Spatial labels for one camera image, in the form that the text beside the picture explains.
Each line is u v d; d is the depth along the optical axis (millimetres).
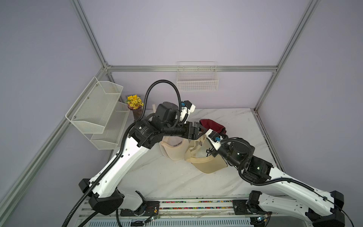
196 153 760
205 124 1053
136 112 953
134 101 907
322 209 400
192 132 506
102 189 373
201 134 543
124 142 401
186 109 532
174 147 936
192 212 735
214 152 555
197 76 930
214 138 504
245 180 480
